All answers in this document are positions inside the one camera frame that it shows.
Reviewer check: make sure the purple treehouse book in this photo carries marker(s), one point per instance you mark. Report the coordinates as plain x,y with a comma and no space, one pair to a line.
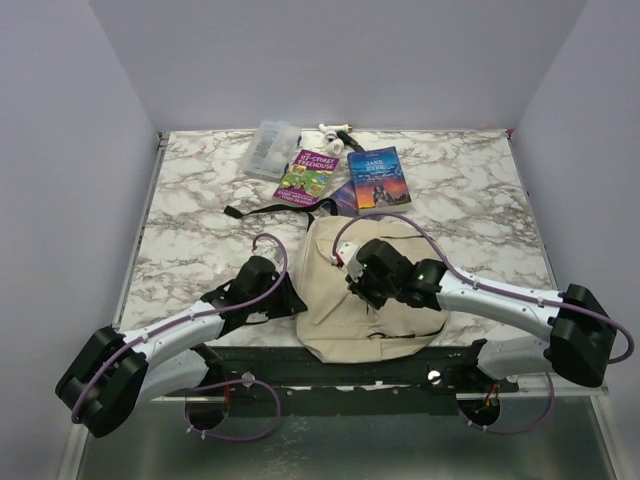
306,179

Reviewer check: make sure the dark purple galaxy book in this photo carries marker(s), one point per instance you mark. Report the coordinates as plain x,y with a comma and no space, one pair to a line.
345,200

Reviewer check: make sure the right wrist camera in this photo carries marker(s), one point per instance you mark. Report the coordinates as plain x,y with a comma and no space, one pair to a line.
346,259

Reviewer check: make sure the white pipe fitting toy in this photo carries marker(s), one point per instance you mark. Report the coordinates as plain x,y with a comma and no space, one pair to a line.
336,137

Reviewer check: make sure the Jane Eyre book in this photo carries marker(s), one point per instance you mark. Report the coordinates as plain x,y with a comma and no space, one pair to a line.
379,182

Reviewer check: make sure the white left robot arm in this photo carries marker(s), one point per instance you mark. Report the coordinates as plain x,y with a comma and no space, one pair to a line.
114,372

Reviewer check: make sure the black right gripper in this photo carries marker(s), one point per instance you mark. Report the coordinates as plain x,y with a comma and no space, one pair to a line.
375,301

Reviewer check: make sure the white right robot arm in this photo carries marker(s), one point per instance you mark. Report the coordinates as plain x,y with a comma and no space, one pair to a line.
565,333

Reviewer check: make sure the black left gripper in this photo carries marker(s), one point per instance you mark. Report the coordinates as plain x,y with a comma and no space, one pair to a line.
290,303

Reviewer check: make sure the clear plastic organizer box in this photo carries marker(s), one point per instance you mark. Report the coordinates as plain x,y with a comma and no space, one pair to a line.
271,150

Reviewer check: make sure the aluminium rail frame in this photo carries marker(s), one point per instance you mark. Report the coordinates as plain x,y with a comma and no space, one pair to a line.
538,385

